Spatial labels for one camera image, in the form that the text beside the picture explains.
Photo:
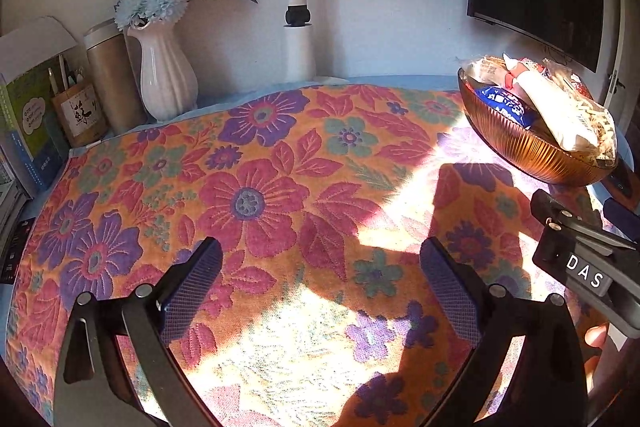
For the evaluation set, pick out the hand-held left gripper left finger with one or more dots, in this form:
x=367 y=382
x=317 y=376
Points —
x=197 y=287

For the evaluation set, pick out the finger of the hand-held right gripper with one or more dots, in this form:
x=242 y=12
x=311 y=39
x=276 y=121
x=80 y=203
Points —
x=625 y=217
x=550 y=209

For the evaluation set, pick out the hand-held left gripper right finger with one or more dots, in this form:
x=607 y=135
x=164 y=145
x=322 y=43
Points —
x=450 y=292

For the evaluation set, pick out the amber ribbed glass bowl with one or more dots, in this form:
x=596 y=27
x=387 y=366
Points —
x=530 y=152

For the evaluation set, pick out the beige paper snack packet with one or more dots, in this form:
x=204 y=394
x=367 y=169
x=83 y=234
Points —
x=550 y=107

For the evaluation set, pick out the person's right hand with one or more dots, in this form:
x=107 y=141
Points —
x=595 y=337

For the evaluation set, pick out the black device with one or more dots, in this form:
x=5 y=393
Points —
x=622 y=181

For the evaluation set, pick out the blue snack packet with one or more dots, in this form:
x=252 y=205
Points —
x=502 y=103

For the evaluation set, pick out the floral table cloth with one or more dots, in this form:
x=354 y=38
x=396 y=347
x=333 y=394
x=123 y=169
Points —
x=300 y=187

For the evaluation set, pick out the small red snack packet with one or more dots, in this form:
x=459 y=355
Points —
x=531 y=67

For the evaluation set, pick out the white door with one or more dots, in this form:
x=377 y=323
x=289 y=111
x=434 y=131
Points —
x=625 y=32

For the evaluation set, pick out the brown pen holder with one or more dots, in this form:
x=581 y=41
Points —
x=80 y=112

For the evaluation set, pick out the white ribbed vase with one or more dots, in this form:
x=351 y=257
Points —
x=165 y=77

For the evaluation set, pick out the beige thermos bottle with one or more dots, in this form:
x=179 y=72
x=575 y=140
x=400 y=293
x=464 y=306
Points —
x=110 y=77

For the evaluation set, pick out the green book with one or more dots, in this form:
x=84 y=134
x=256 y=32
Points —
x=30 y=122

